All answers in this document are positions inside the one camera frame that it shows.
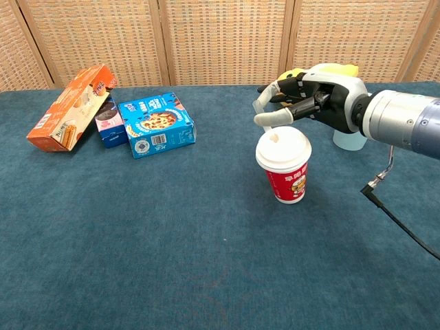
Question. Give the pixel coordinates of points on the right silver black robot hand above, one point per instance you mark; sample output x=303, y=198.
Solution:
x=340, y=99

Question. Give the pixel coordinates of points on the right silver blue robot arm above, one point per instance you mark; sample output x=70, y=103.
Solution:
x=405, y=120

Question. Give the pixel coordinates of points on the light blue pitcher cup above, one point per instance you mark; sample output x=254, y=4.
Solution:
x=347, y=142

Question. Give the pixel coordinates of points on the red cup with white lid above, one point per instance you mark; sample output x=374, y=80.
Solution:
x=285, y=154

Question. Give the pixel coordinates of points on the yellow plush toy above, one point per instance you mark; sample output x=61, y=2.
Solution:
x=343, y=70

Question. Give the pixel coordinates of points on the bamboo folding screen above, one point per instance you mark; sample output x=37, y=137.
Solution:
x=220, y=38

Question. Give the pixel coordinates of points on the blue chocolate chip cookie box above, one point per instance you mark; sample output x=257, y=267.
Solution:
x=158, y=127

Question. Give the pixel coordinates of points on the blue table mat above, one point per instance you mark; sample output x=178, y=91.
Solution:
x=172, y=240

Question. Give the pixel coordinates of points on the small pink blue cookie box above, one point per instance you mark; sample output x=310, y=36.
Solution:
x=110, y=127

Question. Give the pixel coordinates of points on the orange biscuit box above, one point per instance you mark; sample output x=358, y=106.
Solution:
x=68, y=110

